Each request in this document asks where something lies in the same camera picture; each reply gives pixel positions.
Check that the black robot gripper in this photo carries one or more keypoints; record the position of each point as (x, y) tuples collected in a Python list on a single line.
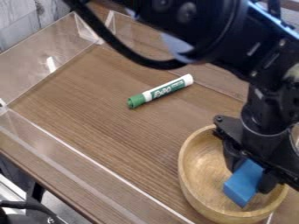
[(271, 151)]

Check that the blue foam block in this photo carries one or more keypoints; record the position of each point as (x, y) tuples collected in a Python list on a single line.
[(240, 186)]

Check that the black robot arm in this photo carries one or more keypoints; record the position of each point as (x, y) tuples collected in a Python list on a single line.
[(247, 40)]

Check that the brown wooden bowl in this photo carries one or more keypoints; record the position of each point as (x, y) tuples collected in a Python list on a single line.
[(203, 172)]

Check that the green Expo whiteboard marker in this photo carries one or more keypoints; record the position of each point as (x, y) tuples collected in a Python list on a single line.
[(160, 91)]

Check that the black metal table frame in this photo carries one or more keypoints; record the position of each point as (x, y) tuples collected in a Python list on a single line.
[(57, 212)]

